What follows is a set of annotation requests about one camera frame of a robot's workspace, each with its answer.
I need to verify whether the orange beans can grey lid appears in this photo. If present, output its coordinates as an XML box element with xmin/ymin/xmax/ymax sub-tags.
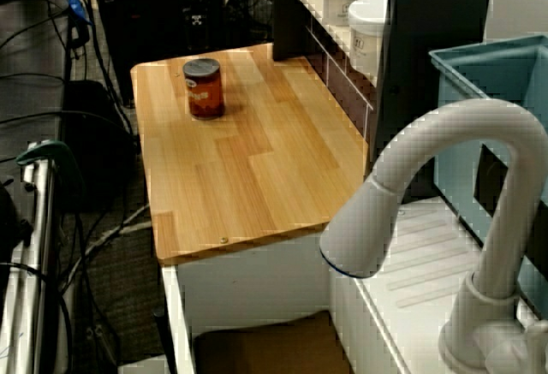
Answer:
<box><xmin>182</xmin><ymin>57</ymin><xmax>226</xmax><ymax>122</ymax></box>

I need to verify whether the blue tape tag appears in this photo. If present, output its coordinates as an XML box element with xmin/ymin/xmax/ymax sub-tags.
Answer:
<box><xmin>67</xmin><ymin>0</ymin><xmax>94</xmax><ymax>27</ymax></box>

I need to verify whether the green metal clamp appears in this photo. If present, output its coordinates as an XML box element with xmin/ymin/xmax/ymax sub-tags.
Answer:
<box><xmin>15</xmin><ymin>140</ymin><xmax>82</xmax><ymax>198</ymax></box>

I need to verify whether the wide black upright panel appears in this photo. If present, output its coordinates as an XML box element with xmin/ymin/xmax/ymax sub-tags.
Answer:
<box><xmin>375</xmin><ymin>0</ymin><xmax>494</xmax><ymax>204</ymax></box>

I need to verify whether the white toy sink unit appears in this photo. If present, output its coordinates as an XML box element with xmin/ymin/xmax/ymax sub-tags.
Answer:
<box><xmin>160</xmin><ymin>196</ymin><xmax>548</xmax><ymax>374</ymax></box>

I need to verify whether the black bulky object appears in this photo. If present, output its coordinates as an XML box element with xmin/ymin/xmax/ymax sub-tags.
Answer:
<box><xmin>0</xmin><ymin>176</ymin><xmax>34</xmax><ymax>264</ymax></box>

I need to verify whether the teal plastic bin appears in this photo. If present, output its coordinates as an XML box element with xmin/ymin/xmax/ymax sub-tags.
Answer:
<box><xmin>429</xmin><ymin>34</ymin><xmax>548</xmax><ymax>324</ymax></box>

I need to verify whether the brown flat board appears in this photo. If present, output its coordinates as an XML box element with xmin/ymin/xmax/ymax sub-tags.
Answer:
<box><xmin>193</xmin><ymin>309</ymin><xmax>356</xmax><ymax>374</ymax></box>

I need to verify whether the narrow black upright post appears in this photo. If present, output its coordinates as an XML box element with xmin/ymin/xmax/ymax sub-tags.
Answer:
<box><xmin>272</xmin><ymin>0</ymin><xmax>310</xmax><ymax>62</ymax></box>

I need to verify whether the thin black cable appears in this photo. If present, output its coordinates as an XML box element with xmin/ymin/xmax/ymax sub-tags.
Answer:
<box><xmin>0</xmin><ymin>260</ymin><xmax>74</xmax><ymax>374</ymax></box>
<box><xmin>0</xmin><ymin>108</ymin><xmax>134</xmax><ymax>146</ymax></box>
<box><xmin>0</xmin><ymin>72</ymin><xmax>68</xmax><ymax>91</ymax></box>

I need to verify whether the grey cable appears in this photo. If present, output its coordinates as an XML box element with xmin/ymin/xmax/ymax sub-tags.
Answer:
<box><xmin>63</xmin><ymin>205</ymin><xmax>151</xmax><ymax>289</ymax></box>

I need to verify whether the aluminium frame rail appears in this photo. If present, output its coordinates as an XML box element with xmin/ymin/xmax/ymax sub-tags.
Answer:
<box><xmin>0</xmin><ymin>140</ymin><xmax>59</xmax><ymax>374</ymax></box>

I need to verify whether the black oven door handle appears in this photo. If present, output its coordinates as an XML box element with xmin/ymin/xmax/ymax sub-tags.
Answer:
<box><xmin>152</xmin><ymin>306</ymin><xmax>177</xmax><ymax>374</ymax></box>

